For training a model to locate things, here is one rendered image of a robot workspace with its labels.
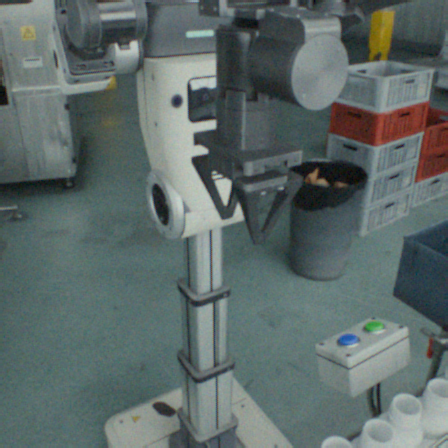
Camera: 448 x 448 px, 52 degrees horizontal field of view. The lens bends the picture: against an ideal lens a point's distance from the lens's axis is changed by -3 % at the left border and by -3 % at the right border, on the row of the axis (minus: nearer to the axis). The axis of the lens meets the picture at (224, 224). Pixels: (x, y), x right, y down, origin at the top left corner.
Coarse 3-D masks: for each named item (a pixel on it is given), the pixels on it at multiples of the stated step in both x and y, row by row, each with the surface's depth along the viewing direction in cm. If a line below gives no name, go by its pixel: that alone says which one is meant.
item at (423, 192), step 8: (440, 176) 378; (416, 184) 360; (424, 184) 368; (432, 184) 376; (440, 184) 384; (416, 192) 365; (424, 192) 374; (432, 192) 381; (440, 192) 389; (416, 200) 371; (424, 200) 377
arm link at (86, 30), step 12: (72, 0) 65; (84, 0) 64; (72, 12) 67; (84, 12) 64; (96, 12) 65; (144, 12) 69; (72, 24) 68; (84, 24) 65; (96, 24) 65; (144, 24) 69; (72, 36) 70; (84, 36) 66; (96, 36) 67; (144, 36) 71
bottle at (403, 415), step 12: (396, 396) 58; (408, 396) 58; (396, 408) 57; (408, 408) 59; (420, 408) 57; (396, 420) 57; (408, 420) 56; (396, 432) 57; (408, 432) 57; (420, 432) 58; (396, 444) 57; (408, 444) 57
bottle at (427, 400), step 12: (432, 384) 61; (444, 384) 61; (420, 396) 64; (432, 396) 59; (444, 396) 61; (432, 408) 59; (444, 408) 59; (420, 420) 60; (432, 420) 59; (444, 420) 59; (432, 432) 59; (444, 432) 59; (420, 444) 61; (444, 444) 61
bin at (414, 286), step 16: (432, 224) 145; (416, 240) 143; (432, 240) 148; (416, 256) 137; (432, 256) 132; (400, 272) 144; (416, 272) 138; (432, 272) 133; (400, 288) 145; (416, 288) 140; (432, 288) 134; (416, 304) 141; (432, 304) 136; (432, 320) 137
